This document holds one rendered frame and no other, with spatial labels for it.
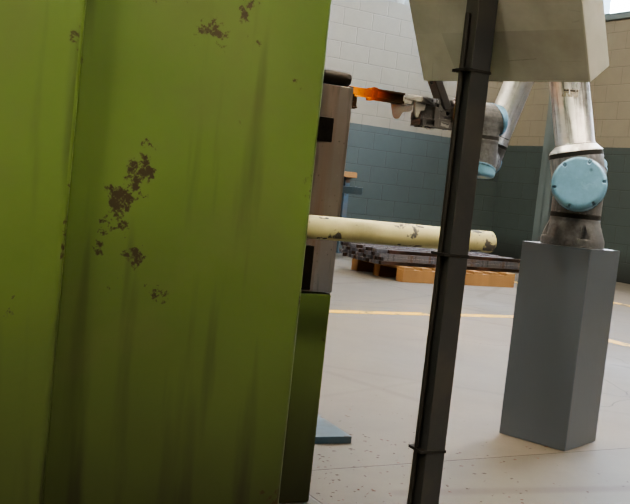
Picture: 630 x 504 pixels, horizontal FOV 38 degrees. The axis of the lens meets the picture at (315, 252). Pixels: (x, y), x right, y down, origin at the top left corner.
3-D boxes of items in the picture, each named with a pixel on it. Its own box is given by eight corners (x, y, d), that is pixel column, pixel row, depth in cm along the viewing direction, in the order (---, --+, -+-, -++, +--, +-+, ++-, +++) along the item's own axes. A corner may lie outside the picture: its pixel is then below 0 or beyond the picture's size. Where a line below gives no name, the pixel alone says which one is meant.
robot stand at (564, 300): (531, 423, 301) (554, 242, 297) (595, 441, 287) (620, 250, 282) (498, 432, 284) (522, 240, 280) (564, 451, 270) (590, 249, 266)
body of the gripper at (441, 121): (420, 125, 257) (457, 130, 262) (424, 94, 257) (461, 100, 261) (407, 125, 264) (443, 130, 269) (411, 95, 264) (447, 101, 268)
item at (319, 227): (482, 253, 193) (485, 228, 193) (497, 256, 188) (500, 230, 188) (291, 238, 174) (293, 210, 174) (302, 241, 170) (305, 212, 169)
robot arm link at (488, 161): (496, 180, 276) (501, 139, 275) (493, 179, 265) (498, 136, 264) (465, 177, 279) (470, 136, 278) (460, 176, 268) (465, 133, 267)
